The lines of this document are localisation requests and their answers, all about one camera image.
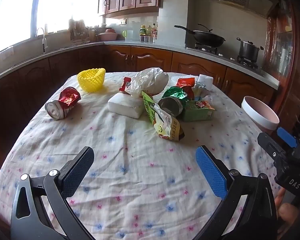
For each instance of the crushed red can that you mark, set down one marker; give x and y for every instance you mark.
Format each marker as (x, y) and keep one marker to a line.
(65, 102)

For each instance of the wooden framed glass door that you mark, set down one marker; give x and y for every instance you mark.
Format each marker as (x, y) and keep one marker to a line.
(282, 42)

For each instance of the dish rack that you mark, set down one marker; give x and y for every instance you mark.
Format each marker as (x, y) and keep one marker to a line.
(77, 32)

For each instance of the white foam block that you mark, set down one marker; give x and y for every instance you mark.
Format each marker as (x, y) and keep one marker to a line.
(125, 105)

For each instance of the wooden base cabinets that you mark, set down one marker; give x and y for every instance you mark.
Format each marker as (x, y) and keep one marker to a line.
(145, 60)

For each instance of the steel cooking pot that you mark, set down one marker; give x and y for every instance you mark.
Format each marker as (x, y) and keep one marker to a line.
(248, 50)

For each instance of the pink basin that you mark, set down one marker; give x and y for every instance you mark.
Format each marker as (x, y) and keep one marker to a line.
(107, 37)

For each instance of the green drink pouch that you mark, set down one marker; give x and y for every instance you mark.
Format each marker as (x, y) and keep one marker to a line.
(162, 122)

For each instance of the small red snack packet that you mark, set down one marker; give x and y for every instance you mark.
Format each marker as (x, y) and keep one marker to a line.
(125, 85)

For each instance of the grey kitchen countertop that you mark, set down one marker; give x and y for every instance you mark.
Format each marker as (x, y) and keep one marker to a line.
(152, 45)

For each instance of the white plastic bag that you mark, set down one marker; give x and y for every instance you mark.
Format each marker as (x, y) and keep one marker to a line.
(150, 80)

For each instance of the person's right hand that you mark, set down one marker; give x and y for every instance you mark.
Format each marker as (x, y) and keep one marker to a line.
(288, 216)

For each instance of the crushed green can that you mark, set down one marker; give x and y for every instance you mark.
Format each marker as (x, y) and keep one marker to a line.
(170, 105)

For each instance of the wall socket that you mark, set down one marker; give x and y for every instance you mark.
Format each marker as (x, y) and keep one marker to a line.
(122, 22)

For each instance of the black wok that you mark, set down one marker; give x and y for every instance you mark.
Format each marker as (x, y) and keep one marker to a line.
(207, 40)

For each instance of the gas stove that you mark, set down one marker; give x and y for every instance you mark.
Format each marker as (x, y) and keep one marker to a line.
(215, 50)

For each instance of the red snack wrapper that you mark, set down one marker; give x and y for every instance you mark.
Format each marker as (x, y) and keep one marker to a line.
(185, 83)

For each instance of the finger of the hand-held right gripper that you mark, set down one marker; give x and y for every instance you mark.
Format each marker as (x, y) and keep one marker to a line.
(287, 137)
(270, 147)

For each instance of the pink and white bin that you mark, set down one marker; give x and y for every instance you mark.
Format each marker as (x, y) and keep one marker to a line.
(260, 120)

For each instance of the floral white tablecloth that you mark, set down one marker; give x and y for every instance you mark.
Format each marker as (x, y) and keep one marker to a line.
(127, 155)

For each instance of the chrome faucet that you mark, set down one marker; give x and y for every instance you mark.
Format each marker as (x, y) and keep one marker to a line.
(43, 42)

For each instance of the yellow foam fruit net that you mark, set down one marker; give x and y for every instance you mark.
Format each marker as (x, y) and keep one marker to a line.
(90, 80)

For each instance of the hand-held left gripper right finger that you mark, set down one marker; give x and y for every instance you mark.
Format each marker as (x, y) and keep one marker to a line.
(211, 172)

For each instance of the row of condiment bottles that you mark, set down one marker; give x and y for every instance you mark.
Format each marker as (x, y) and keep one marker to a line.
(142, 31)

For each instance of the green carton box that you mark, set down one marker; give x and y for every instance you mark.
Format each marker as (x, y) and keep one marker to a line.
(197, 112)

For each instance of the window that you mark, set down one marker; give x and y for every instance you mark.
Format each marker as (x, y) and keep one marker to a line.
(15, 12)

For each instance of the crumpled white wrapper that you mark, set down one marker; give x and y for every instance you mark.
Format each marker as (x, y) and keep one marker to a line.
(201, 93)

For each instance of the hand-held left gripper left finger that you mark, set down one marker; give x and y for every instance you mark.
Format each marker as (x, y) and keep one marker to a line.
(75, 175)

